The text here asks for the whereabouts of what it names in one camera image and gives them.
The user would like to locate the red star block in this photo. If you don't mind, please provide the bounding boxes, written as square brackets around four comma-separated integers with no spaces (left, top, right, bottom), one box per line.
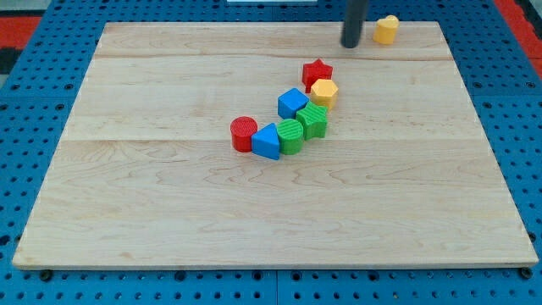
[301,58,333,93]

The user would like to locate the yellow heart block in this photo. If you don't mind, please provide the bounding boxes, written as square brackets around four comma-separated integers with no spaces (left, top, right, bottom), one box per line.
[373,15,400,45]

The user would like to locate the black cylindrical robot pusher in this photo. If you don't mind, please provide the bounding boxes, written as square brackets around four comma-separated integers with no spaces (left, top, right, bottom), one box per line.
[340,0,369,48]

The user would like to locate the light wooden board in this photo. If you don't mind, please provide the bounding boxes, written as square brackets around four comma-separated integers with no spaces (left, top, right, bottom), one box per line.
[13,22,539,270]

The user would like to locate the green cylinder block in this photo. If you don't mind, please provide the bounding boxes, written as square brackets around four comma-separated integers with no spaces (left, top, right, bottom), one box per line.
[277,119,304,155]

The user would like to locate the green star block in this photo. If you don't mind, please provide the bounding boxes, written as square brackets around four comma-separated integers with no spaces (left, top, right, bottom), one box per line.
[296,102,328,141]

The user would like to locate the yellow hexagon block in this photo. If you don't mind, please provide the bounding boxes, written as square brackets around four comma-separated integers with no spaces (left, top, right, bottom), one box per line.
[309,79,339,109]

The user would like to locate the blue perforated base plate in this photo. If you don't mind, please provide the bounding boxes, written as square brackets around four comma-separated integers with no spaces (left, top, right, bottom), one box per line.
[1,0,541,304]

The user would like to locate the blue triangle block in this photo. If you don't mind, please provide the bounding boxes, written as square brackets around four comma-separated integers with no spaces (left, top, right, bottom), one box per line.
[252,123,279,160]

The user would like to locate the blue cube block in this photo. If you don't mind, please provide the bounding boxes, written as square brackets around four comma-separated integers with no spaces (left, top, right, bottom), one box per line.
[278,88,309,119]

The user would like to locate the red cylinder block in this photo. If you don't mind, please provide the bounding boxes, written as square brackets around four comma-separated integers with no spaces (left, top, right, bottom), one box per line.
[230,116,257,153]

